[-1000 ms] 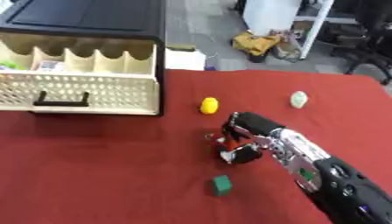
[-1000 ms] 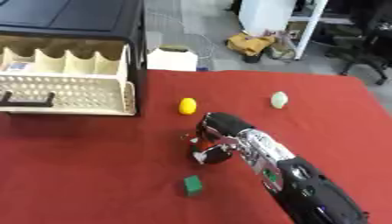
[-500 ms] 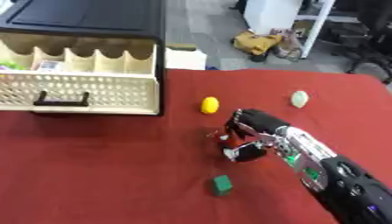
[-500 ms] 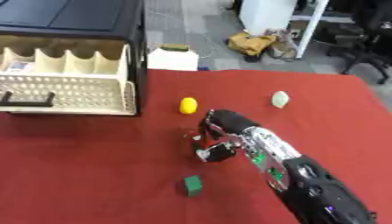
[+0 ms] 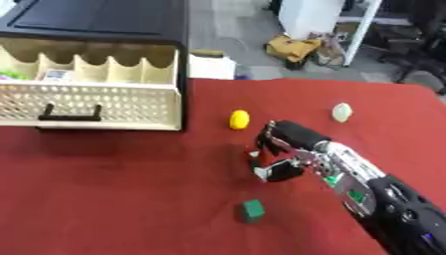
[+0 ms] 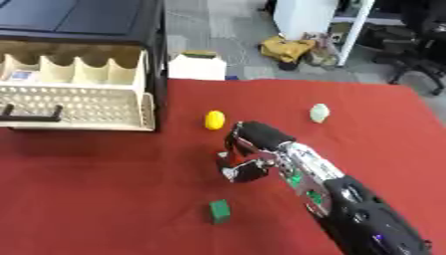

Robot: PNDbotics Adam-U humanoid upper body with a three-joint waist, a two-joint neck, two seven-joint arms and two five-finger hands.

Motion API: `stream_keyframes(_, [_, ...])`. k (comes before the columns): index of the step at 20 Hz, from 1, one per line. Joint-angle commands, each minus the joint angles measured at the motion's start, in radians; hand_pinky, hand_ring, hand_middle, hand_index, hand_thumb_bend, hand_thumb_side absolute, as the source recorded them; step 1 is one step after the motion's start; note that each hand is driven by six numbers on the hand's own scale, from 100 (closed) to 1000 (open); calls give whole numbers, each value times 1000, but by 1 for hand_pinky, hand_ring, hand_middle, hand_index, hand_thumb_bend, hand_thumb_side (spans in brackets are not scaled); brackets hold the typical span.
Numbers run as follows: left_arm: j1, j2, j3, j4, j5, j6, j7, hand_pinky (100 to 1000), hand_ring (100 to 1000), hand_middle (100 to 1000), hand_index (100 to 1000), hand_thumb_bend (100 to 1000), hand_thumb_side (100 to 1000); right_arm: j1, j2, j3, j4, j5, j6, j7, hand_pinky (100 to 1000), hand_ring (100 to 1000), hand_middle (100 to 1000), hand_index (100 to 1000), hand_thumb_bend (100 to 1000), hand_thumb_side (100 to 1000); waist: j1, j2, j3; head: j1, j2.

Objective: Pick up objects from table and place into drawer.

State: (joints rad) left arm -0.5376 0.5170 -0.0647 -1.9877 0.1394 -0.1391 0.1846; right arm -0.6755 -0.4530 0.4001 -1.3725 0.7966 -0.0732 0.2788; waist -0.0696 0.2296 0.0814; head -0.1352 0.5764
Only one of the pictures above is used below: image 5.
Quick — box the white table leg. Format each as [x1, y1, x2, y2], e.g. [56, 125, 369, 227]
[341, 0, 385, 68]

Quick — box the white panel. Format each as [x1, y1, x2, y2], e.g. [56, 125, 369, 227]
[277, 0, 347, 40]

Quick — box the pale compartment drawer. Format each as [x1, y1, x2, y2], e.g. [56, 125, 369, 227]
[0, 36, 185, 131]

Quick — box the black cabinet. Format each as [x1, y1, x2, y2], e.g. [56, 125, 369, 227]
[0, 0, 192, 132]

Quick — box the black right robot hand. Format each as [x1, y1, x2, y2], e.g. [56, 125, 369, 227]
[249, 120, 334, 183]

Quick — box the yellow toy lemon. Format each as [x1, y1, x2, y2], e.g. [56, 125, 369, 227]
[228, 109, 253, 130]

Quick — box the black drawer handle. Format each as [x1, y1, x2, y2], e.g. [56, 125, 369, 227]
[36, 103, 105, 122]

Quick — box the white blue packet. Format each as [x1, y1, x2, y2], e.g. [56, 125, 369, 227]
[42, 69, 74, 82]

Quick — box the brown paper bag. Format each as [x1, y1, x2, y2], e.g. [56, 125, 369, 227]
[308, 32, 348, 67]

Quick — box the green toy in drawer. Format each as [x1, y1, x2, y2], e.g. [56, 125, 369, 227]
[0, 69, 30, 81]

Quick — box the pale green toy fruit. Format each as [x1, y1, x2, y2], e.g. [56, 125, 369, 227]
[331, 102, 355, 124]

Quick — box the white box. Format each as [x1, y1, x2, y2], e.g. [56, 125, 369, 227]
[186, 54, 239, 81]

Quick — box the black office chair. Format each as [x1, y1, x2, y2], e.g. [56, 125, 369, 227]
[377, 0, 446, 91]

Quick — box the green cube block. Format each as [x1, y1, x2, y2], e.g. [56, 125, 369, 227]
[240, 198, 267, 224]

